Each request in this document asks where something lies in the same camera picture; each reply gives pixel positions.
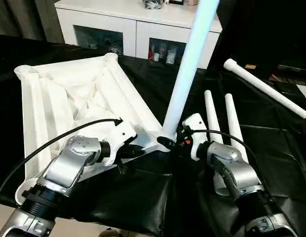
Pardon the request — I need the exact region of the white plastic table leg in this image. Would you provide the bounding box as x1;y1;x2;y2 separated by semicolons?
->
203;89;228;196
224;93;250;164
222;58;306;119
160;0;220;145

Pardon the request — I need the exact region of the black work mat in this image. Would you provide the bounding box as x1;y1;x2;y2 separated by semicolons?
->
0;34;306;237

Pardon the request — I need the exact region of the small grey object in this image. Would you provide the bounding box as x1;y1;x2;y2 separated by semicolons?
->
142;0;164;10

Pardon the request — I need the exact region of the white cabinet with glass doors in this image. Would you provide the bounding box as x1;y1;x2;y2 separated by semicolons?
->
54;0;224;70

